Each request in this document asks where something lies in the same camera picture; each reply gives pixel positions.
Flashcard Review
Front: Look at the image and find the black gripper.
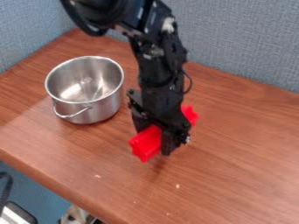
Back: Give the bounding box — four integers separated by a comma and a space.
125, 88, 192, 156

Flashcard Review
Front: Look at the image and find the red plastic block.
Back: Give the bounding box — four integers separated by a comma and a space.
128, 105, 200, 162

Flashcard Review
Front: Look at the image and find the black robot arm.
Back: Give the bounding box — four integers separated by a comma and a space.
60, 0, 192, 156

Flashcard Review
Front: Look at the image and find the white object under table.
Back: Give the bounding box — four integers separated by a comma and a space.
57, 205, 104, 224

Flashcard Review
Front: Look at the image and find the black and silver equipment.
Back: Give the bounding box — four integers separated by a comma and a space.
0, 201, 38, 224

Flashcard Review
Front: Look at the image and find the metal pot with handle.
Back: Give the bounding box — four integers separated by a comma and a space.
44, 56, 125, 124

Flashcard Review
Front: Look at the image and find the black cable loop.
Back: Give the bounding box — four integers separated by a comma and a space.
0, 171, 14, 217

